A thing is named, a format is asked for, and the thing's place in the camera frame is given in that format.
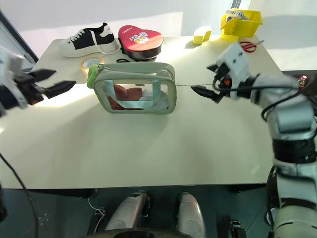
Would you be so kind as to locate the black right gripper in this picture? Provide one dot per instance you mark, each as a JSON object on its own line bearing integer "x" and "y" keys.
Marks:
{"x": 224, "y": 74}

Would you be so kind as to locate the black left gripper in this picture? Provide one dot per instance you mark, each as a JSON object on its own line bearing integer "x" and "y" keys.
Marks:
{"x": 23, "y": 90}

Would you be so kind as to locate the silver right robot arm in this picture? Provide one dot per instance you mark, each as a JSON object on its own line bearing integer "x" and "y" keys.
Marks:
{"x": 289, "y": 116}

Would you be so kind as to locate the yellow plastic bin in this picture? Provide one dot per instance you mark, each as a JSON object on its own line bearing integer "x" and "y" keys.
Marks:
{"x": 239, "y": 24}

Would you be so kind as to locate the clear green-trimmed pouch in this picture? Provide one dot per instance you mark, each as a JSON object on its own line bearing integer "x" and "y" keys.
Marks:
{"x": 138, "y": 89}

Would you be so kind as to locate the dark red cloth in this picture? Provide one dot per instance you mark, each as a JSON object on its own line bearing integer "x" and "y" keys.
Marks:
{"x": 125, "y": 95}

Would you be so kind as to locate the green plush zipper charm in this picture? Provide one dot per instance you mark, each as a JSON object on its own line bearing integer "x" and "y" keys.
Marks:
{"x": 91, "y": 75}

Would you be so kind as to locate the yellowish tape roll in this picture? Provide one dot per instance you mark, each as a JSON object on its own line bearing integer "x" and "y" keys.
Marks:
{"x": 90, "y": 62}

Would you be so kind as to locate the yellow and white block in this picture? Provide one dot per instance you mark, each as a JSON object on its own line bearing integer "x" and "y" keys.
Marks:
{"x": 201, "y": 34}

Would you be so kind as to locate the white and black sneaker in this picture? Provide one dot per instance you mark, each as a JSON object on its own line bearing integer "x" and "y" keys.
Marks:
{"x": 91, "y": 42}

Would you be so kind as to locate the grey rolls in bin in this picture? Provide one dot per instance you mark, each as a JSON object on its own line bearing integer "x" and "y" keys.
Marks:
{"x": 235, "y": 13}

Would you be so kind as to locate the red heart-shaped box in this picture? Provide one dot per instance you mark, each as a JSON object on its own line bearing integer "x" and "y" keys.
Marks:
{"x": 141, "y": 41}

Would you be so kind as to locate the small bottle with red cap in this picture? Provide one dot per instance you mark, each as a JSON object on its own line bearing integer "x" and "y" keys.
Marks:
{"x": 302, "y": 81}

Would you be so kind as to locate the silver right robot leg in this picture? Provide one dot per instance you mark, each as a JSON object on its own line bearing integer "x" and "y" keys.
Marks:
{"x": 190, "y": 215}

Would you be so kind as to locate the silver robot leg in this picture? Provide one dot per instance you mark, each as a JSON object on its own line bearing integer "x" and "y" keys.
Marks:
{"x": 190, "y": 215}
{"x": 126, "y": 212}

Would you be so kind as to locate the silver left robot leg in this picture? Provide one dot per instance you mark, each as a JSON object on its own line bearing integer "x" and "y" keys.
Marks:
{"x": 126, "y": 212}

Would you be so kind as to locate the dark rounded robot waist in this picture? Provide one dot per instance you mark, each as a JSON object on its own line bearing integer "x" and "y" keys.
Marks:
{"x": 138, "y": 234}

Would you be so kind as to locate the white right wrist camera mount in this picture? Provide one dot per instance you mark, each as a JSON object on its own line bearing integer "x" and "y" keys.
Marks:
{"x": 235, "y": 60}

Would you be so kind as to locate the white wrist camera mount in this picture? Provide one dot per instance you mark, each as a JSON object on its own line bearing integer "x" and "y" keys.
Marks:
{"x": 8, "y": 65}
{"x": 235, "y": 60}

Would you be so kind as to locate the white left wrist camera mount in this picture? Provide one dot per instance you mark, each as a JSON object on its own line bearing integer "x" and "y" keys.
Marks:
{"x": 8, "y": 65}

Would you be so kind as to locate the dark window frame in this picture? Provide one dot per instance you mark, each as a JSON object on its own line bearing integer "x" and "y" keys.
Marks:
{"x": 17, "y": 37}

